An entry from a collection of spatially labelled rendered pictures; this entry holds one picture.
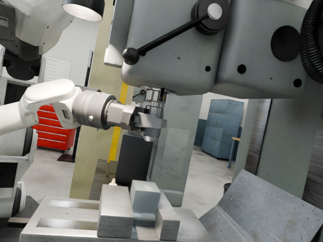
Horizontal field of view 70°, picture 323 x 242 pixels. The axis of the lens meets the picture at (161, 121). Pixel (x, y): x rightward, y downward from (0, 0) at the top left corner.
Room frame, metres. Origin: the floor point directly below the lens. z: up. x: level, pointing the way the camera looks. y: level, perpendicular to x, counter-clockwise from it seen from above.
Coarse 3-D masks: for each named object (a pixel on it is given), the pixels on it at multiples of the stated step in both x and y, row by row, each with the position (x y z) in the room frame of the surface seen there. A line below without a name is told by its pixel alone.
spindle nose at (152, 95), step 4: (148, 92) 0.53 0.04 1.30; (152, 92) 0.52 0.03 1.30; (156, 92) 0.52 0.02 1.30; (160, 92) 0.52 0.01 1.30; (164, 92) 0.52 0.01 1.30; (148, 96) 0.53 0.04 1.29; (152, 96) 0.52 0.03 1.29; (156, 96) 0.52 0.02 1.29; (164, 96) 0.52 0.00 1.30; (152, 100) 0.52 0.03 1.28; (156, 100) 0.52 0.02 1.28; (164, 100) 0.53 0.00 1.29
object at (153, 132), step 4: (144, 112) 0.53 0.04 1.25; (148, 112) 0.52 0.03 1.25; (152, 112) 0.52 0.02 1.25; (156, 112) 0.52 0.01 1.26; (160, 112) 0.52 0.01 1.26; (156, 116) 0.52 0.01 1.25; (160, 116) 0.52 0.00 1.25; (144, 128) 0.52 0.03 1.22; (148, 128) 0.52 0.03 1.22; (152, 128) 0.52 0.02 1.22; (140, 132) 0.53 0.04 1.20; (144, 132) 0.52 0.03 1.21; (148, 132) 0.52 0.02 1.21; (152, 132) 0.52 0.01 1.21; (156, 132) 0.52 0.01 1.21; (160, 132) 0.54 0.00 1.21; (152, 136) 0.52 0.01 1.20; (156, 136) 0.52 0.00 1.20
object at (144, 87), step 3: (141, 87) 0.52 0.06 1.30; (144, 87) 0.51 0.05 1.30; (147, 87) 0.50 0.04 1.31; (150, 87) 0.50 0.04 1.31; (153, 87) 0.50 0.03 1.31; (156, 87) 0.50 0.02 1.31; (159, 87) 0.50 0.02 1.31; (147, 90) 0.57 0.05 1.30; (159, 90) 0.50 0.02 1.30; (165, 90) 0.50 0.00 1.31; (168, 90) 0.50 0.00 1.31; (171, 90) 0.51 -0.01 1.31; (168, 93) 0.55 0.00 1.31; (171, 93) 0.52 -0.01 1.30; (174, 93) 0.52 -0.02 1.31
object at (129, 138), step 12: (132, 132) 0.90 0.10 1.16; (132, 144) 0.87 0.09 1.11; (144, 144) 0.88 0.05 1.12; (120, 156) 0.87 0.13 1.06; (132, 156) 0.87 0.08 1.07; (144, 156) 0.88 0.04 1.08; (120, 168) 0.87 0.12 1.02; (132, 168) 0.88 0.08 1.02; (144, 168) 0.88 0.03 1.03; (120, 180) 0.87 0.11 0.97; (144, 180) 0.88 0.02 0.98
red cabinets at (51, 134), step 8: (48, 104) 4.64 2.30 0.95; (40, 112) 4.63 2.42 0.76; (48, 112) 4.65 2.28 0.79; (40, 120) 4.64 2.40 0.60; (48, 120) 4.65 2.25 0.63; (56, 120) 4.65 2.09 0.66; (32, 128) 4.64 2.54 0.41; (40, 128) 4.64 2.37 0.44; (48, 128) 4.65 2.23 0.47; (56, 128) 4.66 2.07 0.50; (64, 128) 4.68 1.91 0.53; (40, 136) 4.64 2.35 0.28; (48, 136) 4.65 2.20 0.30; (56, 136) 4.67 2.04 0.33; (64, 136) 4.68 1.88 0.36; (72, 136) 5.00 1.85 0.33; (40, 144) 4.65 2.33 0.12; (48, 144) 4.66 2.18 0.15; (56, 144) 4.67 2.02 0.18; (64, 144) 4.68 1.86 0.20; (72, 144) 5.10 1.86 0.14
